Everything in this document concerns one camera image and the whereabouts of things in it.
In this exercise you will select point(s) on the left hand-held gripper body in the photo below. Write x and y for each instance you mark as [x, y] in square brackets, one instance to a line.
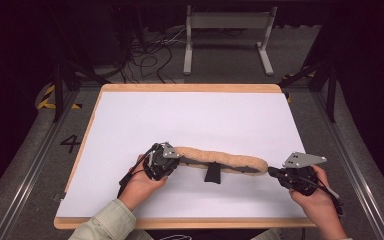
[161, 163]

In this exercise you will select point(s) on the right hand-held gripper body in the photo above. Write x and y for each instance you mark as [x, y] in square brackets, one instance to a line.
[301, 180]

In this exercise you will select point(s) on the tan fleece earmuffs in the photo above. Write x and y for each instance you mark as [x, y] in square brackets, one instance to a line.
[220, 156]

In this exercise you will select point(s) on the person's right hand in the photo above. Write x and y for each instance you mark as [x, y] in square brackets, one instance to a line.
[320, 203]

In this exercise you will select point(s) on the person's left hand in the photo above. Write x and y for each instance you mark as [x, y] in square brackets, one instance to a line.
[140, 190]

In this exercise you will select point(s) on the white table mat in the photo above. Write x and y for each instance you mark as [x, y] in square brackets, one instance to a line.
[186, 120]

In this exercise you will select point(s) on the black tripod stand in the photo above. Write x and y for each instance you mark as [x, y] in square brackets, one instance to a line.
[58, 86]
[330, 86]

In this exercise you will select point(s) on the grey tape piece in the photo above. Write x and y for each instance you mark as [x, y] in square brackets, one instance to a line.
[59, 196]

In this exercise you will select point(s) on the grey metal stand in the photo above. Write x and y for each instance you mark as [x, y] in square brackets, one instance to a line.
[230, 20]

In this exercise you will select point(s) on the metal floor rail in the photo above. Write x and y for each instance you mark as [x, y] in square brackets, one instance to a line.
[353, 150]
[30, 173]

